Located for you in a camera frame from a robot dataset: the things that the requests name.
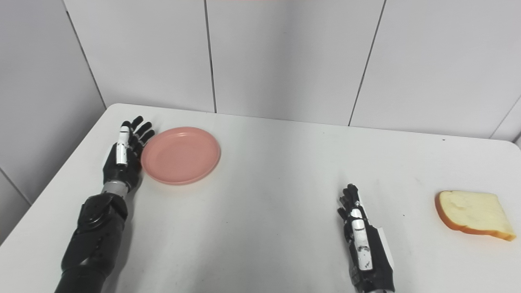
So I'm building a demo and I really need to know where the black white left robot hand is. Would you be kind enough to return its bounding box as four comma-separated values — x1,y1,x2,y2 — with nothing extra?
102,116,155,192

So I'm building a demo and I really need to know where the pink round plate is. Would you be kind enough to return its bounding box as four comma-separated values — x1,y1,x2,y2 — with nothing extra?
141,127,221,186

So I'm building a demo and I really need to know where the slice of white bread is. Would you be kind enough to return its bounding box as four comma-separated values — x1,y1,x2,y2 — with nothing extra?
435,190,517,241

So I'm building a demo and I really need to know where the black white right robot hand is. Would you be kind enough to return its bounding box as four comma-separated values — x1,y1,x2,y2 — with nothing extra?
337,184,395,293

